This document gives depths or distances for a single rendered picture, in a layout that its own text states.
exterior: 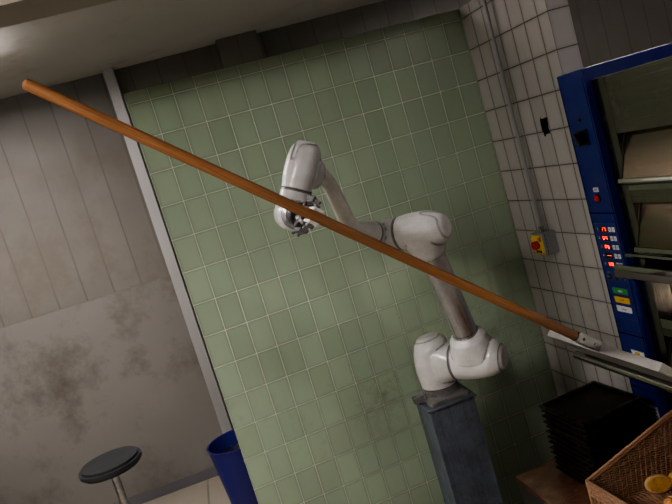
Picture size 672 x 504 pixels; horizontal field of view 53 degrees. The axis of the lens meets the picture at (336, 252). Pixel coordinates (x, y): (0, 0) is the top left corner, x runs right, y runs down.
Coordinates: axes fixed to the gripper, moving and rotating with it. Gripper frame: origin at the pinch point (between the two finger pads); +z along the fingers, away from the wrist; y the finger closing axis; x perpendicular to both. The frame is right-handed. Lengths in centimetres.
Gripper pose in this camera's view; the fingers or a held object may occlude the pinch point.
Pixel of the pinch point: (313, 216)
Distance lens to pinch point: 186.2
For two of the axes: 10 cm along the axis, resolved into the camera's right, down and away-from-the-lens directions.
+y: -4.0, 9.2, -0.4
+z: 2.6, 0.7, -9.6
